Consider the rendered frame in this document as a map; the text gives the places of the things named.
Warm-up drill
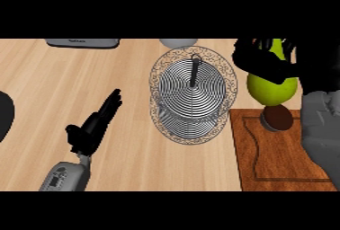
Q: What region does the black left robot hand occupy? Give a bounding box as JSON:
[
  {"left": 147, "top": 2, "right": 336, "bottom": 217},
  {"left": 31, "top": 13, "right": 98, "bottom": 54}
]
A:
[{"left": 65, "top": 88, "right": 125, "bottom": 157}]

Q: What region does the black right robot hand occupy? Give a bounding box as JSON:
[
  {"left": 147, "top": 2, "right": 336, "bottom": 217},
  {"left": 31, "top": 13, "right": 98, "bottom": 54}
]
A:
[{"left": 231, "top": 38, "right": 340, "bottom": 95}]

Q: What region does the green pear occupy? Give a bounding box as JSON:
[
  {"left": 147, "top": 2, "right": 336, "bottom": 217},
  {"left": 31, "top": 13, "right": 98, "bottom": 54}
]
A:
[{"left": 246, "top": 38, "right": 300, "bottom": 108}]

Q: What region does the brown wooden cutting board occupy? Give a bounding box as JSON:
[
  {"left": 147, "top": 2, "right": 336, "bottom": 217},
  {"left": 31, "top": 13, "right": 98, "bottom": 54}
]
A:
[{"left": 230, "top": 108, "right": 339, "bottom": 192}]

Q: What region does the dark brown round disc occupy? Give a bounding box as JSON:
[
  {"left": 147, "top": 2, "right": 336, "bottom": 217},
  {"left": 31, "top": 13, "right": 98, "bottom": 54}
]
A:
[{"left": 259, "top": 104, "right": 295, "bottom": 133}]

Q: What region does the dark grey rounded object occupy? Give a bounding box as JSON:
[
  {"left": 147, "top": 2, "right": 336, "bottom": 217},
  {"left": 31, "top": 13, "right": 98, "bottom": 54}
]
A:
[{"left": 0, "top": 91, "right": 17, "bottom": 144}]

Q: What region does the grey flat appliance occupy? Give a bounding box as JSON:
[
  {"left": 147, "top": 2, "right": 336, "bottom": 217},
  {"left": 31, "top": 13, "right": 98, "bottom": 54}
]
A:
[{"left": 45, "top": 38, "right": 123, "bottom": 50}]

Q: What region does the grey round bowl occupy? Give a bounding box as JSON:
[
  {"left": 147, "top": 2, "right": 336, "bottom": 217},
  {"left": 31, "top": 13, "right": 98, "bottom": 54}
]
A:
[{"left": 159, "top": 38, "right": 200, "bottom": 49}]

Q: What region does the tiered wire basket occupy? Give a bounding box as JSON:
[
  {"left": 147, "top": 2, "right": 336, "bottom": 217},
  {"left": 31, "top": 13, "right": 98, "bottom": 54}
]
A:
[{"left": 148, "top": 45, "right": 240, "bottom": 146}]

